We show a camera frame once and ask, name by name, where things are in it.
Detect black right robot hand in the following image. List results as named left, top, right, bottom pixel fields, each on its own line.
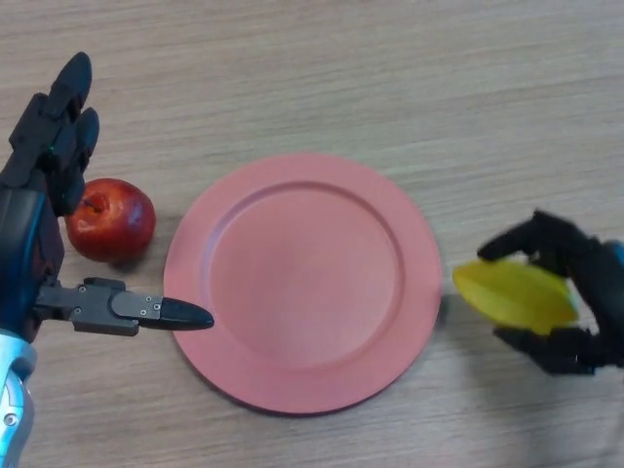
left=476, top=209, right=624, bottom=376

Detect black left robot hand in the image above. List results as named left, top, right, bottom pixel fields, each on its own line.
left=0, top=52, right=215, bottom=345

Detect yellow starfruit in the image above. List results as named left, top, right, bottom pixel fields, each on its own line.
left=451, top=257, right=581, bottom=336

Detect pink round plate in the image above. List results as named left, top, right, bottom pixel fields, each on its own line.
left=163, top=154, right=444, bottom=417

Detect red apple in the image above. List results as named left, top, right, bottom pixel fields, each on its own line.
left=65, top=177, right=157, bottom=263

